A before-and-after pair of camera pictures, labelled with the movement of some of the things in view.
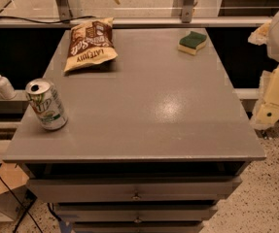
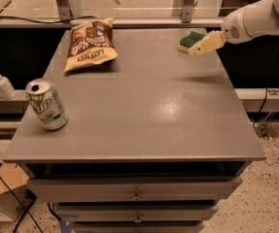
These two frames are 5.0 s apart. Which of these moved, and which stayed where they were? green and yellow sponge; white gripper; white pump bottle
Moved: white gripper
Stayed: green and yellow sponge; white pump bottle
